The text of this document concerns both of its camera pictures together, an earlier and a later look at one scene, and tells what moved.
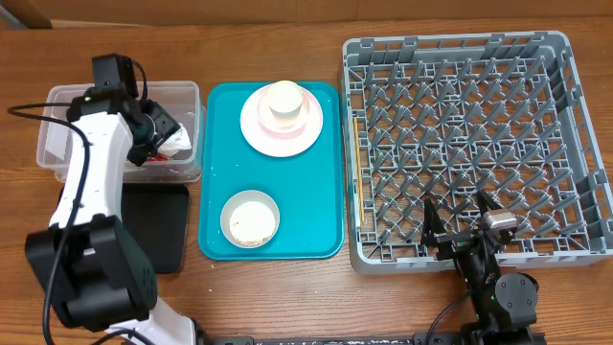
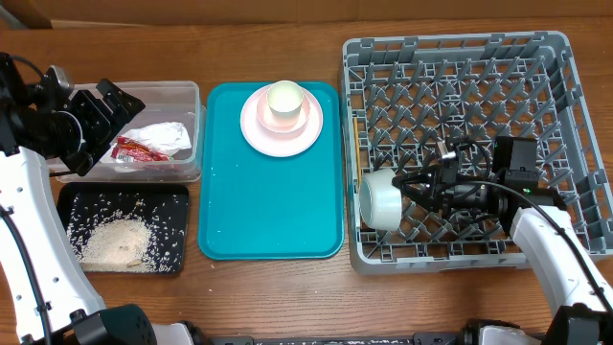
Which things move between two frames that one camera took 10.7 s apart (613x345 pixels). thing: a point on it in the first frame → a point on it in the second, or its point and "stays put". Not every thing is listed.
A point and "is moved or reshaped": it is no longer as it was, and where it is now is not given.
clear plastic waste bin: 185,100 stays put
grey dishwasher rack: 446,117 stays put
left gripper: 167,124 → 106,125
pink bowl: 275,125 stays put
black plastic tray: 158,218 stays put
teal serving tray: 306,187 stays put
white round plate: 279,145 stays put
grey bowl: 250,218 → 380,200
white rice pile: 251,222 is moved or reshaped
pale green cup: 284,101 stays put
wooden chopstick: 359,170 stays put
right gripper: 432,226 → 442,195
